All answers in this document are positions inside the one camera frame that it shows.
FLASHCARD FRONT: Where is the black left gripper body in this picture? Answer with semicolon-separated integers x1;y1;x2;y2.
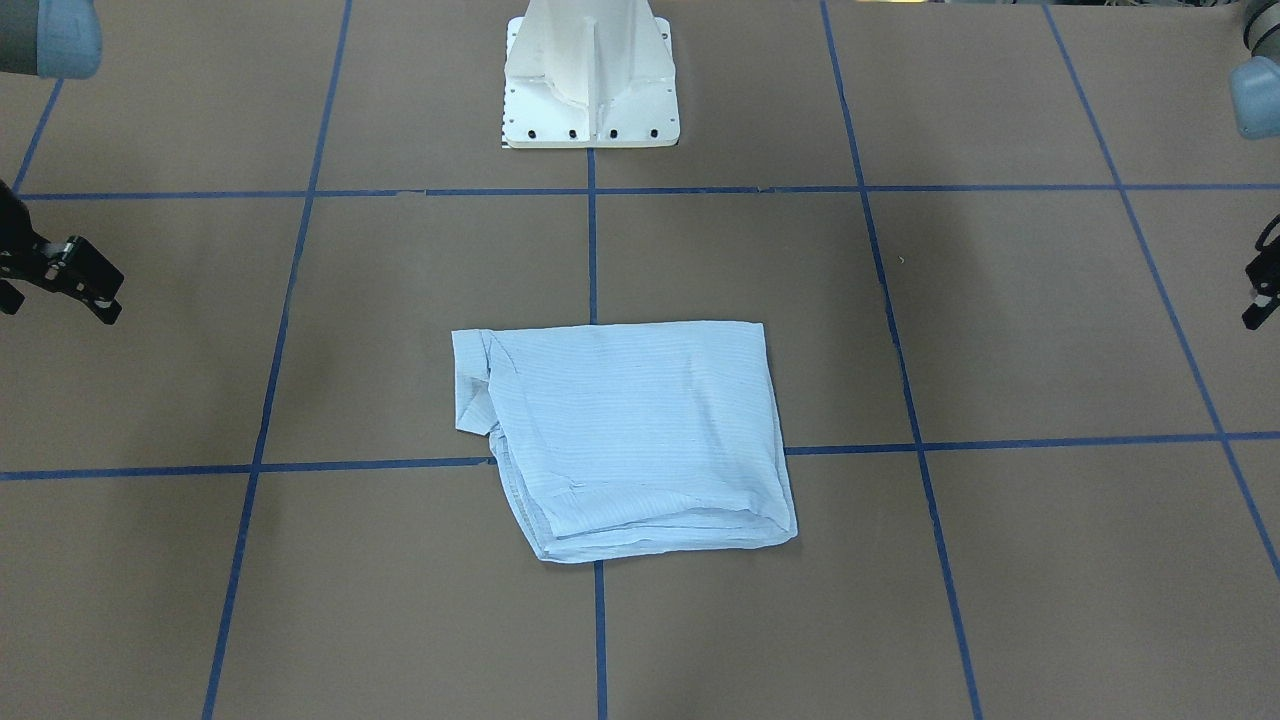
1245;215;1280;296

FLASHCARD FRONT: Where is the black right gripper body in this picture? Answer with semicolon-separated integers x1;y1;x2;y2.
1;179;59;315

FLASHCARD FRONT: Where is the light blue button shirt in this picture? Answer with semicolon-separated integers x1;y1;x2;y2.
451;320;799;564

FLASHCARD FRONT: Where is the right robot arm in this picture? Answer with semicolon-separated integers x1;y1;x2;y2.
1;1;125;325

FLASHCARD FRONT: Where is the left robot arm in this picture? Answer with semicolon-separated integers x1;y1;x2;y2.
1229;1;1279;331

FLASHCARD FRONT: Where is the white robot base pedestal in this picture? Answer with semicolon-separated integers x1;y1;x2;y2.
500;1;681;149

